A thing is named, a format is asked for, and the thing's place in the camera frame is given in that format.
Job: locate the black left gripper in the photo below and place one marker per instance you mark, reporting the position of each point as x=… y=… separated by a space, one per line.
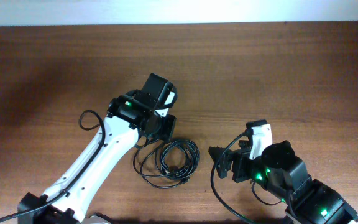
x=166 y=133

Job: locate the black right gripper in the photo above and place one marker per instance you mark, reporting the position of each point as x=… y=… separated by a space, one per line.
x=242 y=157

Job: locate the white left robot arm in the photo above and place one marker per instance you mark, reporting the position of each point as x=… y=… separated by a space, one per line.
x=129 y=117

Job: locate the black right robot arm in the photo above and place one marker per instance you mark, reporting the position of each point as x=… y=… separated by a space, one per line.
x=279 y=171

